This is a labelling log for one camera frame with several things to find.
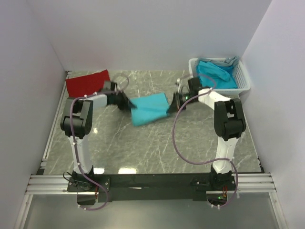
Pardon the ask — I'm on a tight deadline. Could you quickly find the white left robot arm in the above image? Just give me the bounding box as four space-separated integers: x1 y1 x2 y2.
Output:
60 81 136 192

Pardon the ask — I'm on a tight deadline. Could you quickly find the light blue t-shirt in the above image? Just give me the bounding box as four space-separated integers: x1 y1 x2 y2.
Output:
131 93 169 126

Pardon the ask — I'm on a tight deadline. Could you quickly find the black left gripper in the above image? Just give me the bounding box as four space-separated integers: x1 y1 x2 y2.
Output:
112 91 137 112

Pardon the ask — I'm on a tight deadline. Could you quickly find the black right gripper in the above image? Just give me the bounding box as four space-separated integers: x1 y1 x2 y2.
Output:
167 92 197 115

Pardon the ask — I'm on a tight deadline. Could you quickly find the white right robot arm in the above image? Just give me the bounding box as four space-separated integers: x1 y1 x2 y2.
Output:
167 77 246 190

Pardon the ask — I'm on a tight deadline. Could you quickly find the white plastic laundry basket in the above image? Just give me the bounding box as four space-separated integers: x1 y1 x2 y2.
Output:
188 58 251 95

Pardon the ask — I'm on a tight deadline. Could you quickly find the grey t-shirt in basket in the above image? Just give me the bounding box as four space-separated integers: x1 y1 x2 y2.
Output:
199 56 239 67

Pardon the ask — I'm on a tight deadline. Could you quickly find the folded red t-shirt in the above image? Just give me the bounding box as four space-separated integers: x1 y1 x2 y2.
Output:
66 70 110 98

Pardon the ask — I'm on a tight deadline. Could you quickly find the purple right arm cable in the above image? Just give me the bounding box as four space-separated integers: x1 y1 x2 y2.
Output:
171 73 239 208

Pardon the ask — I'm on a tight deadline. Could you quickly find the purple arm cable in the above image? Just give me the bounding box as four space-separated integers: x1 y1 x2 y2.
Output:
171 73 239 208
70 73 131 212

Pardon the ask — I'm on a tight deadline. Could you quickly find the aluminium frame rail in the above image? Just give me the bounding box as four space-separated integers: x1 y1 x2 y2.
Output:
25 174 276 195

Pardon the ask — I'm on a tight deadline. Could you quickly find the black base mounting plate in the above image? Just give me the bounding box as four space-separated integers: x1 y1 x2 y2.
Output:
67 173 236 202

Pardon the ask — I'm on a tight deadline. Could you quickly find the blue t-shirt in basket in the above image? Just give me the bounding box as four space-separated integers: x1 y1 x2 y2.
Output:
196 61 238 89

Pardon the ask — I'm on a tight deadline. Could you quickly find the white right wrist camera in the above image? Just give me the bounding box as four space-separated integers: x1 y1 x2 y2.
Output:
175 78 184 93

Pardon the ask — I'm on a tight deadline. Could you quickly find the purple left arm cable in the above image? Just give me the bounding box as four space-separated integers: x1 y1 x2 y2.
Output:
70 73 131 212

